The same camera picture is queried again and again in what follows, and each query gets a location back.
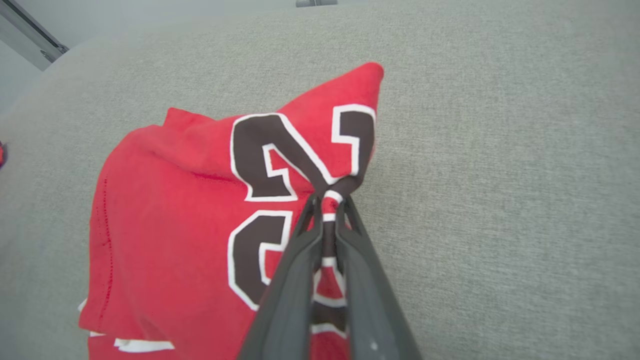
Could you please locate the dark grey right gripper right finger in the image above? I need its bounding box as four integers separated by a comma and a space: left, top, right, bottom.
334, 195, 424, 360

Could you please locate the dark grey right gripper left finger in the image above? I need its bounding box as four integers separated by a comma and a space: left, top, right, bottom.
237, 195, 324, 360

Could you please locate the red jersey with white trim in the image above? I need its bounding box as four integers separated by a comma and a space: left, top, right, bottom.
77, 61, 386, 360

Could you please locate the grey slotted partition frame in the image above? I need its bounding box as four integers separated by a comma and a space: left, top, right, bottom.
0, 0, 70, 71

